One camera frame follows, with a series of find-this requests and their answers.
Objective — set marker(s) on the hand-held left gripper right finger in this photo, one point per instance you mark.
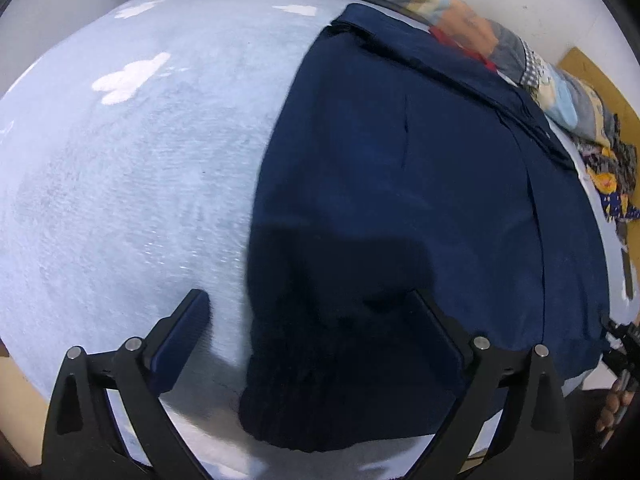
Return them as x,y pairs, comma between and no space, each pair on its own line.
440,332

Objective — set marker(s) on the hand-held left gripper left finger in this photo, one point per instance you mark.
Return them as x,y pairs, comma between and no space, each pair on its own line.
182,332

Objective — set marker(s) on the navy blue garment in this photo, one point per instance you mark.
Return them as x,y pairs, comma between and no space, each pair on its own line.
390,170

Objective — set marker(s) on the person's right hand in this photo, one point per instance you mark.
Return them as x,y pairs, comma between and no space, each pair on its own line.
614,407

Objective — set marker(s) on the light blue cloud-print bed sheet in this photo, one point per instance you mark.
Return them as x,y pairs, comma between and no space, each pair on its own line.
125,200

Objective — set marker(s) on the dark yellow-print cloth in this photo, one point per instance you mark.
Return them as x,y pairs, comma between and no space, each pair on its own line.
612,180

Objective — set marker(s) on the brown cardboard piece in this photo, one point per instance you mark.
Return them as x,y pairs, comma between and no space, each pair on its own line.
600,70

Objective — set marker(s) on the red cloth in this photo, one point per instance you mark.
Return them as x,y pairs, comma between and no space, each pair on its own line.
462,47

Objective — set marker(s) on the patchwork bolster pillow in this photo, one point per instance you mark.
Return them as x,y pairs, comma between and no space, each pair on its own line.
500,35

